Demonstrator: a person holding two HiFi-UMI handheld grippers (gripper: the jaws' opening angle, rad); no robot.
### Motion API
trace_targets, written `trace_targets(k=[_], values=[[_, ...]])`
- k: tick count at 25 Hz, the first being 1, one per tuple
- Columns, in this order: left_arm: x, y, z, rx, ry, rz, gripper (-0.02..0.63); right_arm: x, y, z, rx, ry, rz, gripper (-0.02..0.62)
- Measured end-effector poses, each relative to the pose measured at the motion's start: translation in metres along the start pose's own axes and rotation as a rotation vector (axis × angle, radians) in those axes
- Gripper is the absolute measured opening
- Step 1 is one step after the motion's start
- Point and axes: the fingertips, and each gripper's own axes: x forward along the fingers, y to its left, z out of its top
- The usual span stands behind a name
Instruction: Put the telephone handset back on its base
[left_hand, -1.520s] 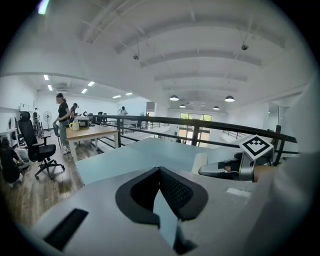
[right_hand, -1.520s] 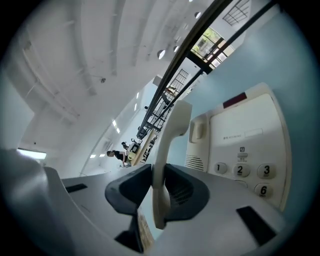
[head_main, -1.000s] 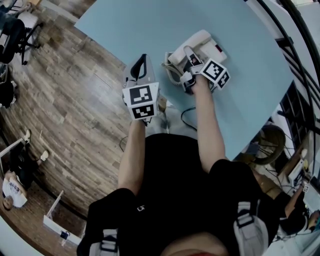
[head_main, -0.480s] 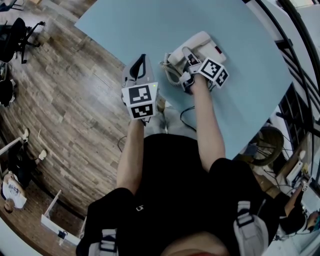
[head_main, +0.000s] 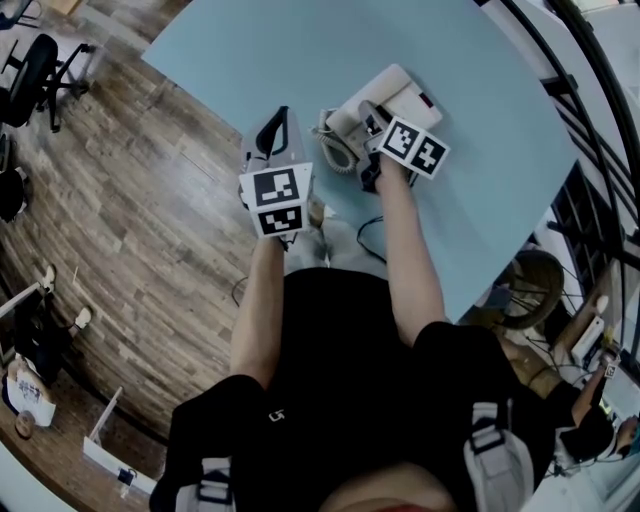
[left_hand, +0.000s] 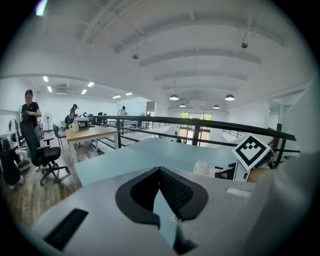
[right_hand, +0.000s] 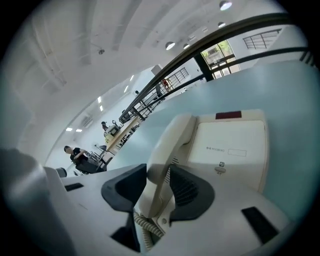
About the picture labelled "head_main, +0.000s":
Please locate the brown wicker basket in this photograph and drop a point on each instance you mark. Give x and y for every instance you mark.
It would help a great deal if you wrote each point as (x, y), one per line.
(542, 272)

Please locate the beige telephone base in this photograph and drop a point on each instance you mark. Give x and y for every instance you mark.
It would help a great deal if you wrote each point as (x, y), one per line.
(412, 107)

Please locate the clear plastic bottle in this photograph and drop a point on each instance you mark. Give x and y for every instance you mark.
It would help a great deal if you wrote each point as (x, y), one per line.
(126, 479)

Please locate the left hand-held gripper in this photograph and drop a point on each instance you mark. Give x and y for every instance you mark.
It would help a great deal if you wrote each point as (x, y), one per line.
(277, 192)

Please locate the person's right forearm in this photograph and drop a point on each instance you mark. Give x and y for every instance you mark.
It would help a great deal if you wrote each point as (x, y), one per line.
(410, 260)

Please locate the blue cloth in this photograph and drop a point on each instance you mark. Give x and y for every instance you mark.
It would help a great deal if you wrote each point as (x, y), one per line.
(500, 297)

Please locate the person's left forearm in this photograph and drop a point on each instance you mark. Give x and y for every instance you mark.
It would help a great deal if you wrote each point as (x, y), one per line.
(257, 310)

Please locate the person's grey trousers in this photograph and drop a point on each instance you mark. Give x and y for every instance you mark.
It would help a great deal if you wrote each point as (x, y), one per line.
(345, 245)

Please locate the white cardboard box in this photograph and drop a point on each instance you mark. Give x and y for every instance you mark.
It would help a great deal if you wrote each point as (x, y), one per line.
(587, 336)

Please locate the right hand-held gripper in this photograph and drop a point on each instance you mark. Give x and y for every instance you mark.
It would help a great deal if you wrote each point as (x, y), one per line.
(412, 147)

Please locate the black metal railing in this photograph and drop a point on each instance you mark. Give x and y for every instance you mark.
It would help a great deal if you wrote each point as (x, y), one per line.
(567, 82)

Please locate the white telephone handset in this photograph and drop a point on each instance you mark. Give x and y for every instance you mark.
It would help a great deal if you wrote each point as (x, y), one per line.
(345, 119)

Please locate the person's black t-shirt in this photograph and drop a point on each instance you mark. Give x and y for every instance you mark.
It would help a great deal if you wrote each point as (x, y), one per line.
(340, 375)

